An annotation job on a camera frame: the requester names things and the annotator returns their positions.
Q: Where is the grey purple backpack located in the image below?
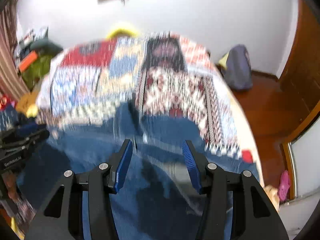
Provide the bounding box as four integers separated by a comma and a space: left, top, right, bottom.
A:
218, 44, 253, 90

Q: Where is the pink slipper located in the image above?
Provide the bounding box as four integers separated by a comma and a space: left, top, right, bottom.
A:
278, 170, 291, 202

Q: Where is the wooden door frame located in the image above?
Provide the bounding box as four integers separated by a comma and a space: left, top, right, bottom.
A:
280, 0, 319, 200

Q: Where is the yellow garment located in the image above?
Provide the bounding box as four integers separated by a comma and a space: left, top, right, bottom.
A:
15, 90, 39, 118

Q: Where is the beige fleece blanket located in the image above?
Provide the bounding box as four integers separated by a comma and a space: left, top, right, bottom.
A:
226, 89, 280, 211

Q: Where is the red plush monkey toy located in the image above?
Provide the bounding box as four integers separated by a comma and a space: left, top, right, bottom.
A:
0, 95, 16, 111

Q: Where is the orange box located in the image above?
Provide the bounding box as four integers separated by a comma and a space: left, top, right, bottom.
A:
18, 50, 38, 73

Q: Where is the yellow rounded chair back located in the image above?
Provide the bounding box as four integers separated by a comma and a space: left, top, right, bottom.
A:
106, 28, 140, 39

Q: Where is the blue denim jacket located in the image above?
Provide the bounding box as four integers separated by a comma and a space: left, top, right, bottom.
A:
17, 102, 258, 239

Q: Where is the patchwork patterned quilt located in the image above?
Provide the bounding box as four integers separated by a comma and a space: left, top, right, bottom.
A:
36, 33, 255, 158

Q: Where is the red striped curtain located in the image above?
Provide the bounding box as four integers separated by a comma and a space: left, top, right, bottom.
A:
1, 0, 29, 100

